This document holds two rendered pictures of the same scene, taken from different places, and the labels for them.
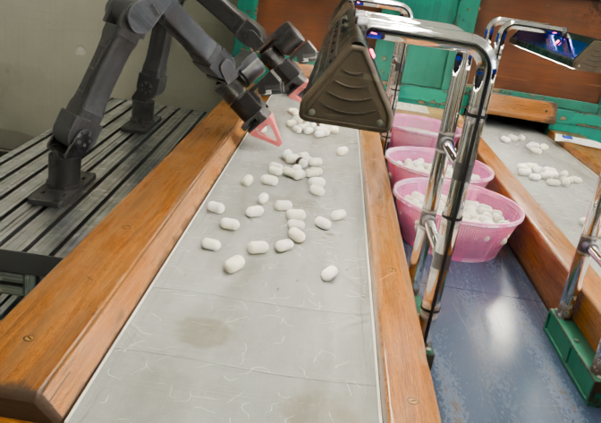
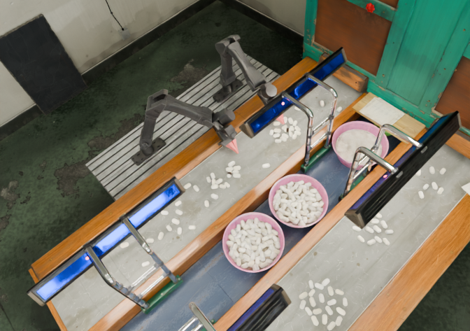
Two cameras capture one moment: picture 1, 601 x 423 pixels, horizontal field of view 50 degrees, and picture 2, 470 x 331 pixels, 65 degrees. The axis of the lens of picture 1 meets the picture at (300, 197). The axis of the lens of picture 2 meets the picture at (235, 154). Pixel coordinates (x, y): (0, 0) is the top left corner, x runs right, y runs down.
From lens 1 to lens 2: 1.66 m
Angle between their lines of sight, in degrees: 55
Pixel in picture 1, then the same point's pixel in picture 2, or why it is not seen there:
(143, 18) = (152, 114)
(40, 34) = not seen: outside the picture
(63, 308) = (65, 250)
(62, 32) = not seen: outside the picture
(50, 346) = (52, 264)
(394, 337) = (119, 308)
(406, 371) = (105, 322)
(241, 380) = (81, 294)
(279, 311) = (115, 273)
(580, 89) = not seen: outside the picture
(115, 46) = (147, 120)
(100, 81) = (146, 129)
